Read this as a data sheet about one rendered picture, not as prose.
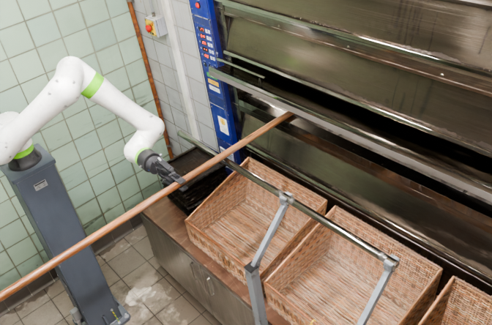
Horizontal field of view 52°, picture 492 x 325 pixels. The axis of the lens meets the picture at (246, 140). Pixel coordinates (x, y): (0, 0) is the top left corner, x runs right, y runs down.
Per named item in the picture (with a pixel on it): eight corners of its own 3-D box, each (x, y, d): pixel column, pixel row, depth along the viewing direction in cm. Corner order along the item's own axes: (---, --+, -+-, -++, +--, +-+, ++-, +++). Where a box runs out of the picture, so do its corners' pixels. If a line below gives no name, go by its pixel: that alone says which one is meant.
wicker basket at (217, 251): (255, 192, 288) (248, 154, 272) (332, 240, 251) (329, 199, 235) (187, 241, 264) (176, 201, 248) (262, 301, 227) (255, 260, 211)
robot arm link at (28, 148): (0, 165, 222) (-18, 129, 211) (9, 145, 234) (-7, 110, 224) (29, 159, 222) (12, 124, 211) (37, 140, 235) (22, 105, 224)
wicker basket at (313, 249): (337, 244, 249) (334, 202, 233) (440, 311, 211) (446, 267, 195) (264, 304, 226) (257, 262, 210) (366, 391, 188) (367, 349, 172)
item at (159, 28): (158, 29, 288) (154, 12, 282) (168, 33, 281) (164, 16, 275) (147, 34, 284) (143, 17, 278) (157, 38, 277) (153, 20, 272)
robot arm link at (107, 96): (86, 97, 220) (90, 100, 211) (101, 76, 222) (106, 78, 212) (151, 142, 237) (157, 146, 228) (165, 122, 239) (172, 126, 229)
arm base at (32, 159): (-5, 154, 241) (-10, 143, 238) (25, 139, 249) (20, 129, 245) (15, 176, 224) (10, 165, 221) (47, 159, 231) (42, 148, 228)
